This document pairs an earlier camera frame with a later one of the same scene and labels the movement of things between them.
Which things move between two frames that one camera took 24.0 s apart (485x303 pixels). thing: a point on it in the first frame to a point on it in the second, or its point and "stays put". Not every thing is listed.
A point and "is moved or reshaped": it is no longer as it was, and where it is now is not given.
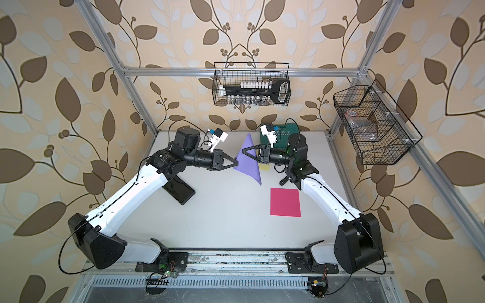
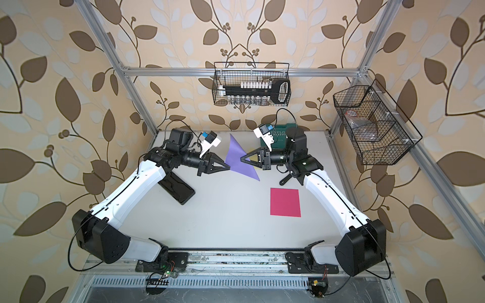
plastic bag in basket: [364, 129] stays put
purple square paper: [247, 164] is moved or reshaped
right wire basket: [378, 130] stays put
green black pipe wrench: [283, 180] stays put
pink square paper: [285, 202] stays put
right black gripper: [265, 149] to [261, 152]
